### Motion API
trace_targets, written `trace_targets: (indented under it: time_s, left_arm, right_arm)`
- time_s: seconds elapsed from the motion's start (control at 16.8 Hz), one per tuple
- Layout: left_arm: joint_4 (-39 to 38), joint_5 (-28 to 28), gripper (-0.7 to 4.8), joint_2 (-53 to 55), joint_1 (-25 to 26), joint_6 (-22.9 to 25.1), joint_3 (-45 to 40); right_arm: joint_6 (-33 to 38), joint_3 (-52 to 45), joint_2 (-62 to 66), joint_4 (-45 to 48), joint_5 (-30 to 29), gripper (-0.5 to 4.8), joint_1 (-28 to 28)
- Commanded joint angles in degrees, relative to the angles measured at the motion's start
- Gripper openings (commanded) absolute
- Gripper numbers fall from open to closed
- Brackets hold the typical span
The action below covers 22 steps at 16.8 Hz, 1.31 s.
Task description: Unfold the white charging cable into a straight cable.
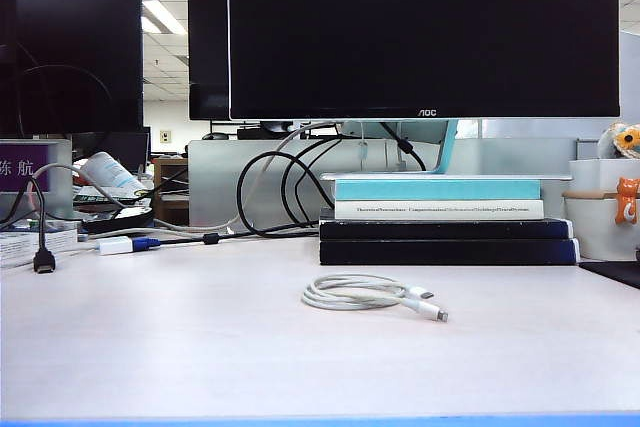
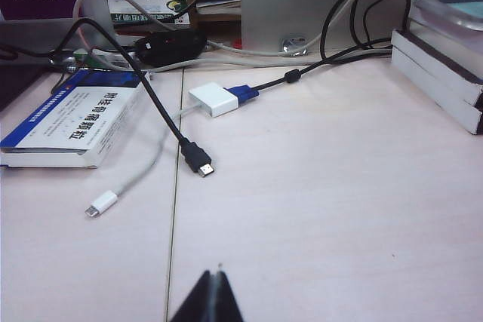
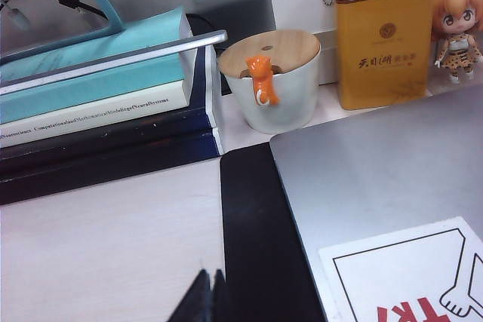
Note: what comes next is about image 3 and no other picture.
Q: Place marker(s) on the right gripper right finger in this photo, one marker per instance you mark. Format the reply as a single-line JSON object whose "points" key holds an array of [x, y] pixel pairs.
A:
{"points": [[220, 299]]}

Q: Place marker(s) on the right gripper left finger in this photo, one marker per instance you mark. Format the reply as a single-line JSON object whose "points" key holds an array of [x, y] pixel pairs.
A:
{"points": [[200, 299]]}

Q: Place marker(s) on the black mouse pad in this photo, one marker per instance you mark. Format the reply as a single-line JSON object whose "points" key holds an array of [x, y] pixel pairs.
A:
{"points": [[260, 231]]}

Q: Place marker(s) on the navy hardcover book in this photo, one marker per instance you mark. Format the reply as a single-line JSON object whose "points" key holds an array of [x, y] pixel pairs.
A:
{"points": [[113, 171], [113, 137]]}

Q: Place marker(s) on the white sticker with red print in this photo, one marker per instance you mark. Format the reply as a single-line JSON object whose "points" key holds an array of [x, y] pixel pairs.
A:
{"points": [[400, 284]]}

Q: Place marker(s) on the silver laptop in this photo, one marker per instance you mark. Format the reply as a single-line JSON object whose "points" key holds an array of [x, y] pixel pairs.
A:
{"points": [[377, 171]]}

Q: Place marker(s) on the white ceramic mug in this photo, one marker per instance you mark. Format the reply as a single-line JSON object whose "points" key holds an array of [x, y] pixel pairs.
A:
{"points": [[287, 103]]}

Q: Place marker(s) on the orange cat figurine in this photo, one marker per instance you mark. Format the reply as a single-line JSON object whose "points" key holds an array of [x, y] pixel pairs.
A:
{"points": [[262, 80]]}

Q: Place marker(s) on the teal and white textbook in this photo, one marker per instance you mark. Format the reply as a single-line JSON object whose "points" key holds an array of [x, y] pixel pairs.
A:
{"points": [[75, 100]]}

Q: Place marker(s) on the round wooden mug lid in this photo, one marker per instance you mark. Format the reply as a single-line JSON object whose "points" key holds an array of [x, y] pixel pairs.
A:
{"points": [[279, 48]]}

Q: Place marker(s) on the yellow tea tin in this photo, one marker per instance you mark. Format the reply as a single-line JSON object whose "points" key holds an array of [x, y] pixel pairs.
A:
{"points": [[381, 54]]}

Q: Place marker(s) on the teal and silver monitor stand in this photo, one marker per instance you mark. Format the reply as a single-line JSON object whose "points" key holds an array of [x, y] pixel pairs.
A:
{"points": [[109, 9]]}

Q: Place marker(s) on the white cardboard box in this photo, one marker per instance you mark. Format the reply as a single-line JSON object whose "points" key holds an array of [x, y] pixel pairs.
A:
{"points": [[298, 5]]}

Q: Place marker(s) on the orange-haired anime figurine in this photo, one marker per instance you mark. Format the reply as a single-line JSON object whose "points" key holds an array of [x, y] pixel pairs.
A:
{"points": [[458, 24]]}

